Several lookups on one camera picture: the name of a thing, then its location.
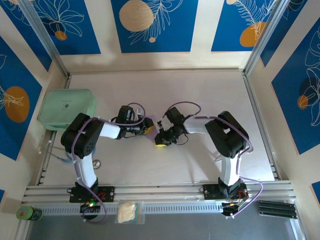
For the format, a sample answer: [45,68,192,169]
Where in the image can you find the aluminium frame rail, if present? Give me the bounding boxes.
[21,180,297,204]

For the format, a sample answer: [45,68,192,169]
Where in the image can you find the clear bag with pale contents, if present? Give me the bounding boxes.
[114,199,146,225]

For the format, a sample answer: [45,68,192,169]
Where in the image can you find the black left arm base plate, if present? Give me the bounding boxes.
[66,185,116,204]

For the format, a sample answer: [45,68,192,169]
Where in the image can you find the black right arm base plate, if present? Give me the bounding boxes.
[199,183,250,201]

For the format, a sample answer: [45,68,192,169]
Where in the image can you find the aluminium frame post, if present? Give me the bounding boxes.
[17,0,71,79]
[242,0,294,77]

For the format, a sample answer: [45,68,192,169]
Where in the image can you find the green lidded can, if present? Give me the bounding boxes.
[16,205,43,222]

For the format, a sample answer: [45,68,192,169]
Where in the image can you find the blue tube stethoscope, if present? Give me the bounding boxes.
[36,139,102,170]

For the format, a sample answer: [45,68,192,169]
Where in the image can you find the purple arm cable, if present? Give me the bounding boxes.
[166,100,264,218]
[69,101,147,225]

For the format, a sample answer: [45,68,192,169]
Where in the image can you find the black connector board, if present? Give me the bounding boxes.
[79,201,101,221]
[220,201,249,218]

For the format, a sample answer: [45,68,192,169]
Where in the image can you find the black ridged block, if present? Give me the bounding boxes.
[256,199,298,220]

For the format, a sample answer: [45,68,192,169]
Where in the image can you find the grey slotted cable duct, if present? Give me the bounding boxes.
[22,201,260,216]

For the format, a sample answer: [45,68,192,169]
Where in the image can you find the blue floral wall poster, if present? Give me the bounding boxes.
[0,34,44,161]
[271,17,320,156]
[110,0,200,54]
[32,0,102,56]
[210,0,285,53]

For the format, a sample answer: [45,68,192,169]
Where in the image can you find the mint green lidded container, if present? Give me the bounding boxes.
[37,89,98,132]

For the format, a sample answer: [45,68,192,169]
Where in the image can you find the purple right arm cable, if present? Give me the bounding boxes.
[166,100,264,218]

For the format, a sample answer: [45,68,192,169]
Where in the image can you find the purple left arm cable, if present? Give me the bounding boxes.
[69,101,147,225]

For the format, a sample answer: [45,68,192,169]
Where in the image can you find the light purple paper sheet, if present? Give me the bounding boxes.
[143,114,161,145]

